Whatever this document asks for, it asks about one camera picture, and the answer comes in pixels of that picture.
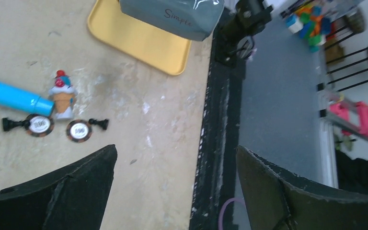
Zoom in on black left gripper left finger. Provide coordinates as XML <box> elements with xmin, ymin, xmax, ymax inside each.
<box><xmin>0</xmin><ymin>145</ymin><xmax>117</xmax><ymax>230</ymax></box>

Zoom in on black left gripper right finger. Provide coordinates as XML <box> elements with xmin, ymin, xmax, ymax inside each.
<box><xmin>236</xmin><ymin>146</ymin><xmax>368</xmax><ymax>230</ymax></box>

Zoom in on grey teal ceramic mug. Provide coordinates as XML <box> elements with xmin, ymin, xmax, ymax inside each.
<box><xmin>119</xmin><ymin>0</ymin><xmax>225</xmax><ymax>41</ymax></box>

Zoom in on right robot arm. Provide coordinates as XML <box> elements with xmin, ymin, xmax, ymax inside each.
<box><xmin>220</xmin><ymin>0</ymin><xmax>273</xmax><ymax>44</ymax></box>

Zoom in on black chess pawn lower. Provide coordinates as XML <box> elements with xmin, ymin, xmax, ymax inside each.
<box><xmin>88</xmin><ymin>118</ymin><xmax>109</xmax><ymax>130</ymax></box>

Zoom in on black chess pawn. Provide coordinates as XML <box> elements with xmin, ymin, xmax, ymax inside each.
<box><xmin>88</xmin><ymin>118</ymin><xmax>109</xmax><ymax>130</ymax></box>
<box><xmin>2</xmin><ymin>117</ymin><xmax>30</xmax><ymax>132</ymax></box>

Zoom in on orange 100 poker chip upper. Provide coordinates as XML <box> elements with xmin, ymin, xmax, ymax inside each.
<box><xmin>25</xmin><ymin>114</ymin><xmax>55</xmax><ymax>138</ymax></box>

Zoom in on black chess pawn upper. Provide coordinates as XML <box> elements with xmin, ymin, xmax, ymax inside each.
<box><xmin>2</xmin><ymin>117</ymin><xmax>30</xmax><ymax>132</ymax></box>

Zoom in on pink clamp fixture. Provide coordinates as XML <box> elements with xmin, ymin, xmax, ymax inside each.
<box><xmin>319</xmin><ymin>101</ymin><xmax>368</xmax><ymax>142</ymax></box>

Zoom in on blue toy microphone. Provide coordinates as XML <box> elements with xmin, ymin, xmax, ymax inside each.
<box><xmin>0</xmin><ymin>82</ymin><xmax>54</xmax><ymax>116</ymax></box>

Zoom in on yellow plastic tray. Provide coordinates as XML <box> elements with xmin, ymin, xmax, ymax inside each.
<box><xmin>87</xmin><ymin>0</ymin><xmax>191</xmax><ymax>76</ymax></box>

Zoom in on colourful toy blocks pile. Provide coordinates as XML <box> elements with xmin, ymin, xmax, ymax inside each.
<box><xmin>280</xmin><ymin>0</ymin><xmax>339</xmax><ymax>53</ymax></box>

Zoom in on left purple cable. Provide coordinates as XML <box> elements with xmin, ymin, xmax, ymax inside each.
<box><xmin>218</xmin><ymin>197</ymin><xmax>246</xmax><ymax>230</ymax></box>

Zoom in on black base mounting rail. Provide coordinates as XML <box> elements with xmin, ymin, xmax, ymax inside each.
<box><xmin>189</xmin><ymin>9</ymin><xmax>246</xmax><ymax>230</ymax></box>

